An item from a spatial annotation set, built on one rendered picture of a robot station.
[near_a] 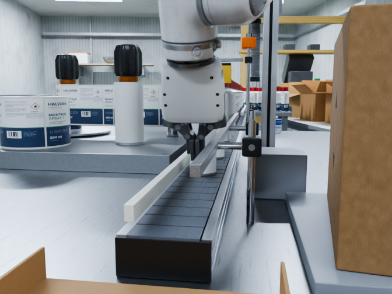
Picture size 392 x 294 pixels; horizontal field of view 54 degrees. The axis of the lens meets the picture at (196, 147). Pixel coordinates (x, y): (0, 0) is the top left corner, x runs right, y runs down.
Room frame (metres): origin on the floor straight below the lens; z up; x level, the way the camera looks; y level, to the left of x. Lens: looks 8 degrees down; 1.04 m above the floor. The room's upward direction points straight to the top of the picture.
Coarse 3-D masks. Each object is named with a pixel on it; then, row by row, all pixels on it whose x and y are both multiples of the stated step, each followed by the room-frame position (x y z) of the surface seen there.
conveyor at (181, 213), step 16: (224, 160) 0.88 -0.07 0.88; (208, 176) 0.71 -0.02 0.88; (176, 192) 0.59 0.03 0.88; (192, 192) 0.59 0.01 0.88; (208, 192) 0.59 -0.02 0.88; (160, 208) 0.51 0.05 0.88; (176, 208) 0.51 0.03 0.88; (192, 208) 0.51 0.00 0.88; (208, 208) 0.51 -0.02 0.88; (144, 224) 0.45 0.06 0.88; (160, 224) 0.45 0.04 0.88; (176, 224) 0.45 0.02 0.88; (192, 224) 0.45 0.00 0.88; (176, 240) 0.40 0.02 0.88; (192, 240) 0.40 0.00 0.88
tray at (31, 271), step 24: (24, 264) 0.36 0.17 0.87; (0, 288) 0.33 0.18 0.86; (24, 288) 0.36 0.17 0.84; (48, 288) 0.38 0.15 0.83; (72, 288) 0.38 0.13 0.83; (96, 288) 0.38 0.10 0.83; (120, 288) 0.38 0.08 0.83; (144, 288) 0.38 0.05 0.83; (168, 288) 0.38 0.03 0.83; (288, 288) 0.31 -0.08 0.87
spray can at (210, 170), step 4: (192, 124) 0.72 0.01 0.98; (196, 124) 0.71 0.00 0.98; (192, 128) 0.72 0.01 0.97; (196, 128) 0.72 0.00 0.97; (196, 132) 0.71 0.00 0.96; (212, 132) 0.72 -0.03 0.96; (208, 136) 0.71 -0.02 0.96; (212, 136) 0.72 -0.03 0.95; (208, 140) 0.71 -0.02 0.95; (212, 160) 0.72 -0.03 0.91; (208, 164) 0.71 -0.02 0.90; (212, 164) 0.72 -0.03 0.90; (208, 168) 0.71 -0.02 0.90; (212, 168) 0.72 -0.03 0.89; (204, 172) 0.71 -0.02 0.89; (208, 172) 0.71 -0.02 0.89; (212, 172) 0.72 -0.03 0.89
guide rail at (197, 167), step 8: (232, 120) 1.05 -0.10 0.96; (224, 128) 0.81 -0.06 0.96; (216, 136) 0.65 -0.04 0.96; (224, 136) 0.73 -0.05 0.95; (208, 144) 0.56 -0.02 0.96; (216, 144) 0.57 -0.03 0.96; (208, 152) 0.48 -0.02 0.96; (200, 160) 0.42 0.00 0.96; (208, 160) 0.47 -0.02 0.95; (192, 168) 0.40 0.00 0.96; (200, 168) 0.40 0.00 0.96; (192, 176) 0.40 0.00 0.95; (200, 176) 0.40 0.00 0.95
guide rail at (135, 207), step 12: (180, 156) 0.73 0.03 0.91; (168, 168) 0.62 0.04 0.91; (180, 168) 0.68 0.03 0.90; (156, 180) 0.53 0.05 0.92; (168, 180) 0.58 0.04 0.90; (144, 192) 0.46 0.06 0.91; (156, 192) 0.51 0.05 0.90; (132, 204) 0.41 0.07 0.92; (144, 204) 0.45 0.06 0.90; (132, 216) 0.41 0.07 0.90
